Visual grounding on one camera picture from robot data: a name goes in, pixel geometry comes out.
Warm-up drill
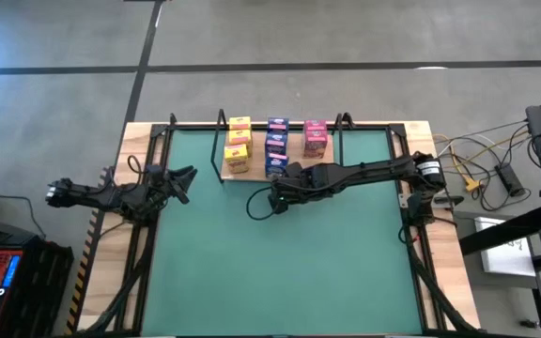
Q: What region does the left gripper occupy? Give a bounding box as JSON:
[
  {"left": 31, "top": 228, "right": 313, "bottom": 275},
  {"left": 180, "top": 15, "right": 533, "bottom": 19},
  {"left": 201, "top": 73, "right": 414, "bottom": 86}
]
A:
[{"left": 147, "top": 164, "right": 198, "bottom": 205}]

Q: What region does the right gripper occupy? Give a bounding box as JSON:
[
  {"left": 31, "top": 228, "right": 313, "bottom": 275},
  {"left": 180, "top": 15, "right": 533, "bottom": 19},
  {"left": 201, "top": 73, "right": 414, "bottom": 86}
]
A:
[{"left": 268, "top": 163, "right": 328, "bottom": 215}]

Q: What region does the blue Frosted Flakes cereal box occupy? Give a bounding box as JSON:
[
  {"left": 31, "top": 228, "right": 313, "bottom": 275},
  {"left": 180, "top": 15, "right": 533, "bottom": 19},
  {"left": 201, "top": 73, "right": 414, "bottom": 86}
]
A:
[
  {"left": 265, "top": 152, "right": 290, "bottom": 178},
  {"left": 264, "top": 131, "right": 288, "bottom": 155},
  {"left": 267, "top": 116, "right": 290, "bottom": 132}
]

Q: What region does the magenta Raisin Bran cereal box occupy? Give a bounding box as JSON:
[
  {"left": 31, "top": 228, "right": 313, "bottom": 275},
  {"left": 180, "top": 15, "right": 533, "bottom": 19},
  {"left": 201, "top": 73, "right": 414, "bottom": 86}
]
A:
[
  {"left": 303, "top": 118, "right": 328, "bottom": 133},
  {"left": 301, "top": 130, "right": 329, "bottom": 160}
]

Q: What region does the yellow Corn Pops cereal box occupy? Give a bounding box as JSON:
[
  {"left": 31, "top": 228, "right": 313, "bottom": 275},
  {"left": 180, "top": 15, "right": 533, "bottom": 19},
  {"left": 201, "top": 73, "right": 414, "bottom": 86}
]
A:
[
  {"left": 224, "top": 143, "right": 252, "bottom": 175},
  {"left": 227, "top": 128, "right": 254, "bottom": 146},
  {"left": 228, "top": 115, "right": 252, "bottom": 131}
]

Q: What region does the wooden shelf board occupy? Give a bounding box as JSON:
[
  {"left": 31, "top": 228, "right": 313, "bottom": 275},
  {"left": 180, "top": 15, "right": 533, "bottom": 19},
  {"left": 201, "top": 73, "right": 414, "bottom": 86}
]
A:
[{"left": 222, "top": 129, "right": 336, "bottom": 183}]

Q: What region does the teal table mat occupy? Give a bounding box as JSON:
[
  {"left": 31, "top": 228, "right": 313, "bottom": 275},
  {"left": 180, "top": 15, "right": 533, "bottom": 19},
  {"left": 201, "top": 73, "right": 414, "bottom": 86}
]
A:
[{"left": 141, "top": 129, "right": 425, "bottom": 335}]

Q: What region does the yellow black hazard tape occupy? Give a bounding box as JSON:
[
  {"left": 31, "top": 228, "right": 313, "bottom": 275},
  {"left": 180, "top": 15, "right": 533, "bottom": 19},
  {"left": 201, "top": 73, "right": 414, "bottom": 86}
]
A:
[{"left": 65, "top": 166, "right": 115, "bottom": 335}]

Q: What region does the red black equipment case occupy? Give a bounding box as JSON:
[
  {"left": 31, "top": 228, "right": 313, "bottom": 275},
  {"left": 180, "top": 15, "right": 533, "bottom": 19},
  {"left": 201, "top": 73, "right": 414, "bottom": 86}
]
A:
[{"left": 0, "top": 220, "right": 75, "bottom": 338}]

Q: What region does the black power brick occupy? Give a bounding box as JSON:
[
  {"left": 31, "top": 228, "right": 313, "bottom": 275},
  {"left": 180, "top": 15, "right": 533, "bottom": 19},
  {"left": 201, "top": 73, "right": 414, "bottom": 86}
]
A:
[{"left": 494, "top": 161, "right": 528, "bottom": 198}]

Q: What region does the black slanted beam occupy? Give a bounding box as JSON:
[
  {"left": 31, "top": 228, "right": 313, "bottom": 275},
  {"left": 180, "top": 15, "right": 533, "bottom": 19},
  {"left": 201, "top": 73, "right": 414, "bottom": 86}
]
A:
[{"left": 457, "top": 201, "right": 541, "bottom": 257}]

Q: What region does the white board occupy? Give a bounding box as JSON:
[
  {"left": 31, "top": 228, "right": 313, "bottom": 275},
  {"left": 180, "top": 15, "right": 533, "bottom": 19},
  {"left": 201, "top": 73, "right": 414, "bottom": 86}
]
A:
[{"left": 474, "top": 216, "right": 538, "bottom": 278}]

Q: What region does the black metal shelf frame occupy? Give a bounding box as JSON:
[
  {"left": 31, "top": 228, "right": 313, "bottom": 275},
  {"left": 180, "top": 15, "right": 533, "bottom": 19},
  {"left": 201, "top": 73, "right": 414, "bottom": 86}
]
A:
[
  {"left": 333, "top": 111, "right": 347, "bottom": 165},
  {"left": 209, "top": 108, "right": 228, "bottom": 184}
]

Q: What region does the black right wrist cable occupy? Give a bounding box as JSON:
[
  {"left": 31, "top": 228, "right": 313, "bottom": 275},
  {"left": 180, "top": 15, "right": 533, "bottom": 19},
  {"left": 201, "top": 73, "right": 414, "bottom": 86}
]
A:
[{"left": 245, "top": 186, "right": 279, "bottom": 222}]

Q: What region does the black metal table frame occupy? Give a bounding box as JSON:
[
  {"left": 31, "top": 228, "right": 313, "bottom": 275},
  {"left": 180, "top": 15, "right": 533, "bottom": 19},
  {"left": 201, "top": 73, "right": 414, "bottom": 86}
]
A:
[{"left": 75, "top": 122, "right": 483, "bottom": 338}]

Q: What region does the yellow cable with connector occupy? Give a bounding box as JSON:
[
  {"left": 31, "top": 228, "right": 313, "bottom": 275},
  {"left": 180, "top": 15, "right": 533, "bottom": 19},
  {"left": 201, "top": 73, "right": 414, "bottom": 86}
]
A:
[{"left": 432, "top": 129, "right": 533, "bottom": 193}]

